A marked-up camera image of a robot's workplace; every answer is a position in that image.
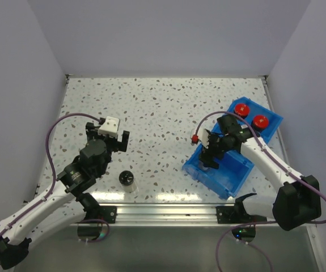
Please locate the blue plastic divided bin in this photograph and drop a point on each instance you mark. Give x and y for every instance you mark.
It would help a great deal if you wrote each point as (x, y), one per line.
(209, 179)

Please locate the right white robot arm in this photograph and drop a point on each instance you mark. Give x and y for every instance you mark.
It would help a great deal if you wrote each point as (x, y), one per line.
(297, 199)

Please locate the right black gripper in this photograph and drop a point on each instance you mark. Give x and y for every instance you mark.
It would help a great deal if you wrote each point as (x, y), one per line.
(206, 154)

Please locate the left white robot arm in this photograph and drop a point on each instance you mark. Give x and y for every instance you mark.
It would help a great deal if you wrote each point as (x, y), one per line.
(71, 185)

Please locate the aluminium frame rail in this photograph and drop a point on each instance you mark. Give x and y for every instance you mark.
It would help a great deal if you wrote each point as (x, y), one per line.
(166, 214)

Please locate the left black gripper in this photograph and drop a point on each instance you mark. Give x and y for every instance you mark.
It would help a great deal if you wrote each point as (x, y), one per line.
(92, 131)

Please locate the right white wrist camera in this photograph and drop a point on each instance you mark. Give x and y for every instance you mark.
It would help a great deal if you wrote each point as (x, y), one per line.
(203, 136)

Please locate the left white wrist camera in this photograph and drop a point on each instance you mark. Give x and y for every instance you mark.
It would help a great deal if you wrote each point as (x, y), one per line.
(109, 127)

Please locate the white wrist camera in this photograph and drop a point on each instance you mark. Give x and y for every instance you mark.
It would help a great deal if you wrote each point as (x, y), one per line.
(203, 136)
(109, 127)

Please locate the black lid glass jar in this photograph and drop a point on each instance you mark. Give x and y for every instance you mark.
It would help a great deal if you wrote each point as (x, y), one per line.
(205, 169)
(127, 181)

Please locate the red lid sauce jar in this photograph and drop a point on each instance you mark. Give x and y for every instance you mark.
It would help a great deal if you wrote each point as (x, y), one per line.
(242, 110)
(260, 122)

